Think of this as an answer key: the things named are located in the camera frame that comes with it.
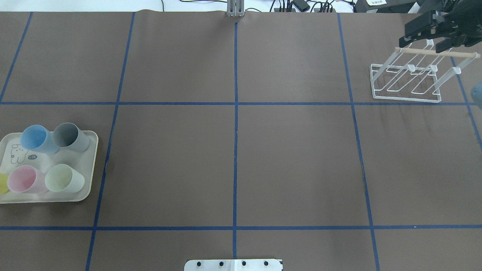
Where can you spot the light blue plastic cup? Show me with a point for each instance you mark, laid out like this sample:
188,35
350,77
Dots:
476,95

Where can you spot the white wire cup rack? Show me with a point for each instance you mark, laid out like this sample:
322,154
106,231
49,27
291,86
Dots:
416,72

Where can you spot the aluminium frame post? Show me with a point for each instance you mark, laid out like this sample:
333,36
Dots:
235,8

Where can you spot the cream plastic tray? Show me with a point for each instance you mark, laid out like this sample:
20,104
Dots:
82,162

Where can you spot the pale green plastic cup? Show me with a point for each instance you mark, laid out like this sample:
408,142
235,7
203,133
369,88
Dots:
62,178

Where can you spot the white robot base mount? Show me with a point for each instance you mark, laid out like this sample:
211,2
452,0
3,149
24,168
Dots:
234,265

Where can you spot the yellow plastic cup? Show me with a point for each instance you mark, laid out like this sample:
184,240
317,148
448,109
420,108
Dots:
3,183

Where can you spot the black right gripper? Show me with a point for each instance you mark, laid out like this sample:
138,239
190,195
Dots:
460,27

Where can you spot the grey plastic cup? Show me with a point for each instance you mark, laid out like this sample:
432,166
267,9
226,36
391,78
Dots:
68,136

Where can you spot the pink plastic cup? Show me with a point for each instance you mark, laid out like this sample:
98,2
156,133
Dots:
27,179

